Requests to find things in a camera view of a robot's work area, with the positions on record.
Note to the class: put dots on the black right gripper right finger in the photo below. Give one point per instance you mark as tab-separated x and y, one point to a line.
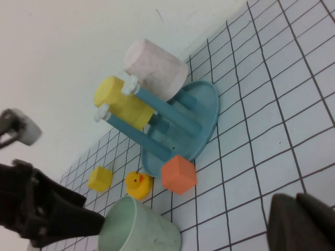
301	225

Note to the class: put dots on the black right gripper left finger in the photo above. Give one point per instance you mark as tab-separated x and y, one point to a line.
52	214

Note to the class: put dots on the light green plastic cup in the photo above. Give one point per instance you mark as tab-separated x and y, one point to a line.
157	235

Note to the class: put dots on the yellow plastic cup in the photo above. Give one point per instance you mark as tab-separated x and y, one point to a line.
125	109

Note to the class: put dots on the blue cup stand with pegs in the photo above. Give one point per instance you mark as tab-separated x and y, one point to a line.
204	117

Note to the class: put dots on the pale pink plastic cup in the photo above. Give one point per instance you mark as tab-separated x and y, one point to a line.
157	70

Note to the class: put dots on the yellow foam cube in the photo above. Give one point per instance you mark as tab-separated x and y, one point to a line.
99	179

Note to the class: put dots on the yellow rubber duck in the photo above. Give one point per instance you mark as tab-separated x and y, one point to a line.
137	187

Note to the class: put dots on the grey checked tablecloth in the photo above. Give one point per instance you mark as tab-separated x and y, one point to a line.
261	130

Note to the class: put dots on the orange foam cube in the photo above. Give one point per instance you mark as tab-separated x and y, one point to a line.
179	175

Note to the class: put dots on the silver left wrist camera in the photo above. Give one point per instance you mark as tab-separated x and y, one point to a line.
27	129

